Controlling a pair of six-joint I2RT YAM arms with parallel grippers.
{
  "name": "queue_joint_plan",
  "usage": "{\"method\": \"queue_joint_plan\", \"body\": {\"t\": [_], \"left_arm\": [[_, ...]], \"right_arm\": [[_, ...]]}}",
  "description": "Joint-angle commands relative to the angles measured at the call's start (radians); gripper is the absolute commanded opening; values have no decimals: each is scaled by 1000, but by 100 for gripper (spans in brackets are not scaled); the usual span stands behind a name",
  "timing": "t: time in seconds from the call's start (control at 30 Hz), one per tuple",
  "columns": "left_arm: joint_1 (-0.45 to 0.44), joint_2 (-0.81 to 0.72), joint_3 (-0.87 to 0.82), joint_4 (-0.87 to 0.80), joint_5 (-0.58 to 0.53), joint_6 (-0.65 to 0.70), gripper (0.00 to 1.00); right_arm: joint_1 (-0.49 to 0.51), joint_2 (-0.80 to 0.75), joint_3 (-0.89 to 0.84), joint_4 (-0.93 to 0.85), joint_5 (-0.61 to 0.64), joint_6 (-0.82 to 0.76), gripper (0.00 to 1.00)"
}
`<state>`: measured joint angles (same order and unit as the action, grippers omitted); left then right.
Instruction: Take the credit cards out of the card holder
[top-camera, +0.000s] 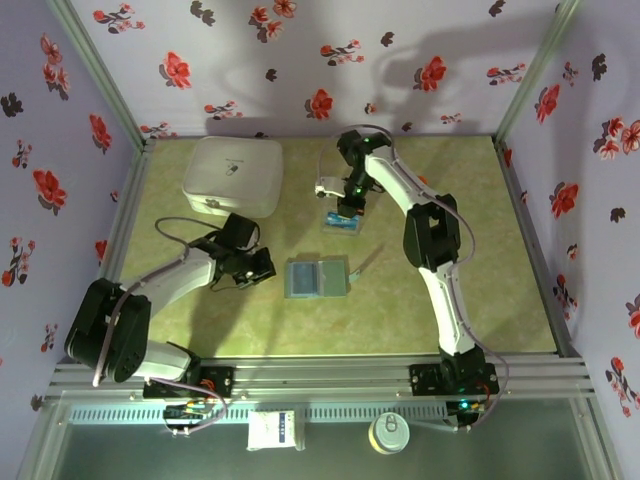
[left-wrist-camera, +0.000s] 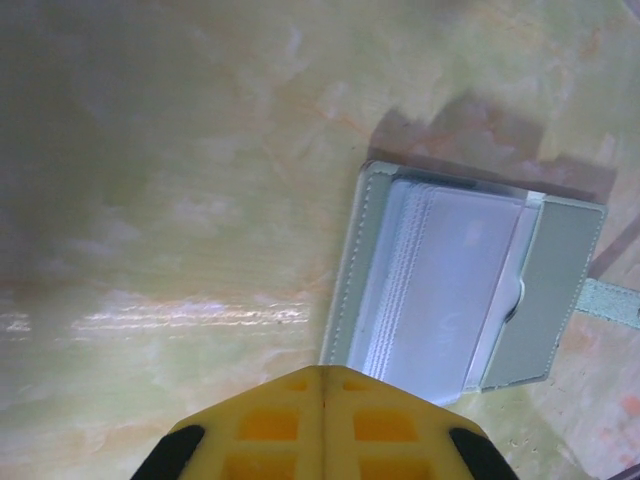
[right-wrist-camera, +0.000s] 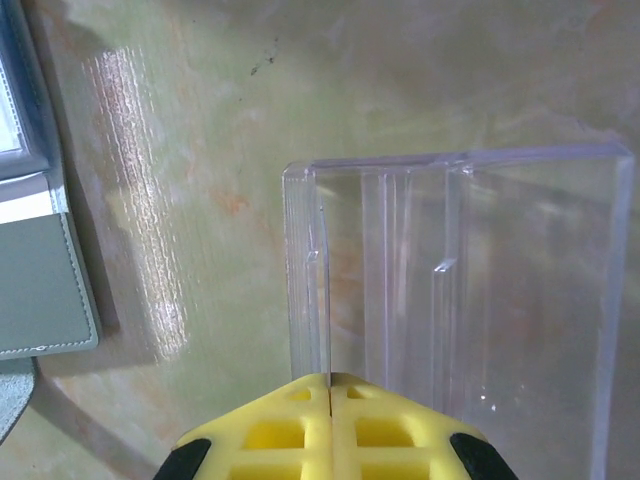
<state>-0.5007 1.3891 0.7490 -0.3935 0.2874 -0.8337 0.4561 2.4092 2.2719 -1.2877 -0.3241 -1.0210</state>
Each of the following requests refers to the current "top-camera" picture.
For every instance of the grey-green card holder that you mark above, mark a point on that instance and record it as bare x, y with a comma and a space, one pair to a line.
330, 280

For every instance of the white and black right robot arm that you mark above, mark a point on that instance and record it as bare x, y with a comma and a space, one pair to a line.
445, 300

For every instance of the clear plastic tray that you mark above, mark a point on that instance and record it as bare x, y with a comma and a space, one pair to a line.
327, 206

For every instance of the white lidded box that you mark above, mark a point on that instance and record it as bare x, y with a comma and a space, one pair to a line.
232, 175

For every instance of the white paper packet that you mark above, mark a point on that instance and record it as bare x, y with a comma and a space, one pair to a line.
270, 431

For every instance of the tin can with pull tab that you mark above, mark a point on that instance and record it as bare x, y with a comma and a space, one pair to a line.
389, 433

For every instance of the circuit board with green light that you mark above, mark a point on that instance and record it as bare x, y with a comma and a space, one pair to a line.
465, 407

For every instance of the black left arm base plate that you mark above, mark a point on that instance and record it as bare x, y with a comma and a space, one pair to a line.
215, 381

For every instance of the aluminium front rail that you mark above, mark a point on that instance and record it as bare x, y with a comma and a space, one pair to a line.
325, 380

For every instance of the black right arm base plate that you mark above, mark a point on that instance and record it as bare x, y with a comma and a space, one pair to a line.
425, 380

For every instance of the aluminium corner post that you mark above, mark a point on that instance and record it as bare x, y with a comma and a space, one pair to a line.
99, 70
535, 70

